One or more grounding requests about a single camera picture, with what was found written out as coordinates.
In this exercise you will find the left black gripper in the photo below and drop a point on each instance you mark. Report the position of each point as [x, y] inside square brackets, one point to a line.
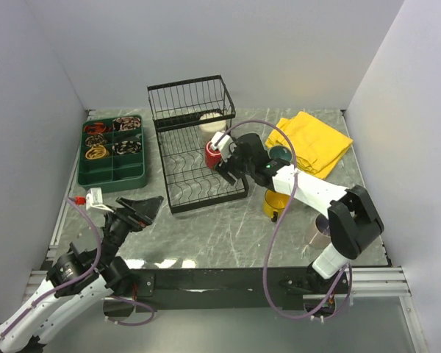
[145, 209]

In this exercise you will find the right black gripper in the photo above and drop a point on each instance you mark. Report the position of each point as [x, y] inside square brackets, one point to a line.
[225, 168]

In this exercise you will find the red mug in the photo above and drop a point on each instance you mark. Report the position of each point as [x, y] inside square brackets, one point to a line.
[212, 157]

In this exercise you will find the white floral mug green inside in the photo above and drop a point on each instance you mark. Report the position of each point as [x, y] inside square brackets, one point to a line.
[209, 126]

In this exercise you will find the yellow mug black handle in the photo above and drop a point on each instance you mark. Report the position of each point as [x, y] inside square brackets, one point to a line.
[274, 204]

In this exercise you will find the blue-green speckled ceramic mug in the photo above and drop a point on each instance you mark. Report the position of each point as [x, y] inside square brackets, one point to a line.
[280, 152]

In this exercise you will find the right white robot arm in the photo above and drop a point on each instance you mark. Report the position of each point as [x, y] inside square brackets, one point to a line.
[354, 222]

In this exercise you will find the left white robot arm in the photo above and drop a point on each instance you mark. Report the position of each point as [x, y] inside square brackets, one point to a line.
[80, 278]

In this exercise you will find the green compartment tray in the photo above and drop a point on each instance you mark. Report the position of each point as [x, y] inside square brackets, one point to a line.
[112, 155]

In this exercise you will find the black beige rolled band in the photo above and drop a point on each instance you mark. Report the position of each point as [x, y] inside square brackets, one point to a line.
[126, 147]

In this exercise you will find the black yellow rolled band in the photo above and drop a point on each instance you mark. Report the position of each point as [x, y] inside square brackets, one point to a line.
[95, 140]

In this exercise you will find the brown white rolled band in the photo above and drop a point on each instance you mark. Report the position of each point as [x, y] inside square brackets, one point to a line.
[126, 123]

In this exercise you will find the orange black rolled band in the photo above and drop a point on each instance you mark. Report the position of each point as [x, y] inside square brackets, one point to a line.
[96, 128]

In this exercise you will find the folded yellow cloth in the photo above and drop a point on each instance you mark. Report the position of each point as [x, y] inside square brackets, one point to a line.
[318, 147]

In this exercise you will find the pink mug lilac inside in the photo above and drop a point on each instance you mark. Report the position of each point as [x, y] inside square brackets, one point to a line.
[318, 233]

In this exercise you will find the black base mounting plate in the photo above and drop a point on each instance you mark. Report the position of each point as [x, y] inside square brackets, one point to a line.
[222, 288]

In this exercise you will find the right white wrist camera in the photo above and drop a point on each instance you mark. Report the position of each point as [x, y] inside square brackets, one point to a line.
[222, 144]

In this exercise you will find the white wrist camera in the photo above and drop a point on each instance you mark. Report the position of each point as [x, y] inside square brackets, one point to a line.
[222, 144]
[93, 201]

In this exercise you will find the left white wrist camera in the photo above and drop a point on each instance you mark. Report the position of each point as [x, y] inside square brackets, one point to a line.
[93, 201]

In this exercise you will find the black wire dish rack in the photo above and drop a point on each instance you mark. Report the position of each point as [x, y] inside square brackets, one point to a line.
[179, 109]

